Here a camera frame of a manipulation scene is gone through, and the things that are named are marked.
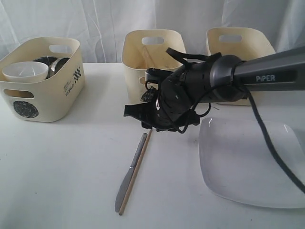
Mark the cream bin with triangle mark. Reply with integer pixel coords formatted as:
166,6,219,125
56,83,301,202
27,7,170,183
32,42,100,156
122,29,186,104

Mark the white ceramic bowl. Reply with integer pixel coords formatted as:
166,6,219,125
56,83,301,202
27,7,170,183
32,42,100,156
2,62,49,83

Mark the cream bin with circle mark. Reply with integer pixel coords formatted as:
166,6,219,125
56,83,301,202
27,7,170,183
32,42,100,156
0,37,85,122

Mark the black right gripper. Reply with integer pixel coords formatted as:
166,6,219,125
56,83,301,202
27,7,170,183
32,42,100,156
123,78,199,131

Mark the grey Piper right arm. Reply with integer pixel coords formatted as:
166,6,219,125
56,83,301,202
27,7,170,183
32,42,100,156
124,47,305,133

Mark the white square plate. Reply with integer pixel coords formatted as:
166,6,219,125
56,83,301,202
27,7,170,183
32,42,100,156
199,117,305,208

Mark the cream bin with square mark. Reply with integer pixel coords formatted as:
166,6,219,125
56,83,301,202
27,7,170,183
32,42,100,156
203,27,277,106

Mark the steel table knife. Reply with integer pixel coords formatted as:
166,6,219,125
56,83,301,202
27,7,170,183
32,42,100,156
114,133,147,213

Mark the wooden chopstick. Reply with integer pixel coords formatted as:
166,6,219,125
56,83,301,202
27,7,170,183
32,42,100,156
142,46,154,69
118,129,153,216

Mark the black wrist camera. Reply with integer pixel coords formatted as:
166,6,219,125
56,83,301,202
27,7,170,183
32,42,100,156
145,68,173,84

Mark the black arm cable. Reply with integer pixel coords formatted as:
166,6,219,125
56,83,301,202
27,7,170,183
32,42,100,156
142,47,305,194

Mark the white curtain backdrop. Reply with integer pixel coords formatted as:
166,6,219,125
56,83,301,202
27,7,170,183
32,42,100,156
0,0,305,62

